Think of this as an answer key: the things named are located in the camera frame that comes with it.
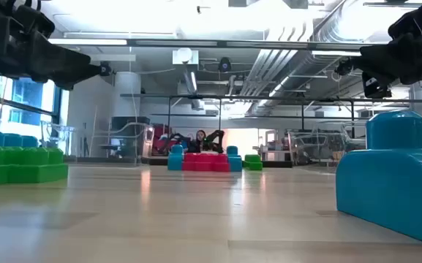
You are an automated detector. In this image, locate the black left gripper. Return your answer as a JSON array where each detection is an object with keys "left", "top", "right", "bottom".
[{"left": 0, "top": 0, "right": 102, "bottom": 91}]

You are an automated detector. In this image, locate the person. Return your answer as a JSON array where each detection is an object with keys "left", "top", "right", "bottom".
[{"left": 195, "top": 129, "right": 208, "bottom": 153}]

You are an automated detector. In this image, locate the long ceiling light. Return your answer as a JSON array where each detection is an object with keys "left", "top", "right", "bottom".
[{"left": 48, "top": 38, "right": 128, "bottom": 47}]

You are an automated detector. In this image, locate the black metal station frame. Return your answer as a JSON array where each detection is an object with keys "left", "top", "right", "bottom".
[{"left": 120, "top": 93, "right": 422, "bottom": 154}]

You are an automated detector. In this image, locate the blue rounded one-stud block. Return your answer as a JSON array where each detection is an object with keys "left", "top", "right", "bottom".
[
  {"left": 226, "top": 145, "right": 244, "bottom": 172},
  {"left": 336, "top": 110, "right": 422, "bottom": 246},
  {"left": 167, "top": 144, "right": 185, "bottom": 172}
]

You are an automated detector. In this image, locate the silver ventilation duct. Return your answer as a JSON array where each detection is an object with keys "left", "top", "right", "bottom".
[{"left": 239, "top": 0, "right": 365, "bottom": 114}]

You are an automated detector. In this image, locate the grey overhead rail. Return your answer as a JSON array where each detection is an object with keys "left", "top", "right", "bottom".
[{"left": 48, "top": 36, "right": 422, "bottom": 52}]

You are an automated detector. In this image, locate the black equipment cart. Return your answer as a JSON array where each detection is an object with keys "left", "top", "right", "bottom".
[{"left": 110, "top": 115, "right": 151, "bottom": 159}]

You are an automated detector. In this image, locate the black ceiling camera cluster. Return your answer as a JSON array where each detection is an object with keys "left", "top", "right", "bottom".
[{"left": 334, "top": 58, "right": 356, "bottom": 76}]

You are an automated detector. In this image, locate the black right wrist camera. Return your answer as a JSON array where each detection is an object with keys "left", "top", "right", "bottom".
[{"left": 361, "top": 71, "right": 393, "bottom": 99}]

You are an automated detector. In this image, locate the clear plastic bin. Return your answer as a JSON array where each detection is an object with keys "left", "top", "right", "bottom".
[
  {"left": 287, "top": 120, "right": 367, "bottom": 165},
  {"left": 40, "top": 119, "right": 151, "bottom": 164}
]

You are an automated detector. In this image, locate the white round column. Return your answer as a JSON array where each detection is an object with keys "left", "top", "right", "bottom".
[{"left": 113, "top": 71, "right": 142, "bottom": 118}]

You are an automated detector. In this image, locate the green four-stud block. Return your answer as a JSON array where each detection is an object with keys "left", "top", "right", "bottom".
[
  {"left": 7, "top": 146, "right": 69, "bottom": 184},
  {"left": 243, "top": 154, "right": 264, "bottom": 172}
]

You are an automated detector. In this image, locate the red equipment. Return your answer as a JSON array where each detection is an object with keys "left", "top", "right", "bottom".
[{"left": 151, "top": 123, "right": 175, "bottom": 157}]

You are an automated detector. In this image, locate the window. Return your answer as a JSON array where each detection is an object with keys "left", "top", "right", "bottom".
[{"left": 0, "top": 72, "right": 62, "bottom": 148}]

